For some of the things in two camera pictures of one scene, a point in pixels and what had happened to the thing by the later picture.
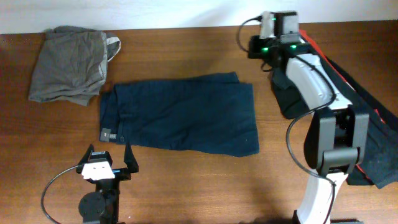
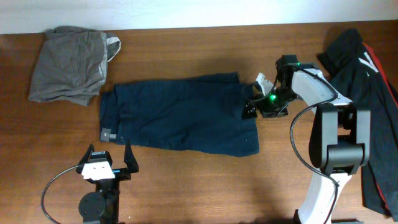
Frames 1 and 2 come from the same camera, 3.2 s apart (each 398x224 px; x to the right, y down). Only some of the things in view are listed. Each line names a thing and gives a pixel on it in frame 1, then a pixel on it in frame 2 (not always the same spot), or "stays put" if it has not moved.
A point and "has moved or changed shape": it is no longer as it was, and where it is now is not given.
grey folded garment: x=73 y=65 stays put
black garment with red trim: x=380 y=168 has moved or changed shape
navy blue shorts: x=214 y=114 stays put
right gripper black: x=253 y=44 -> x=265 y=108
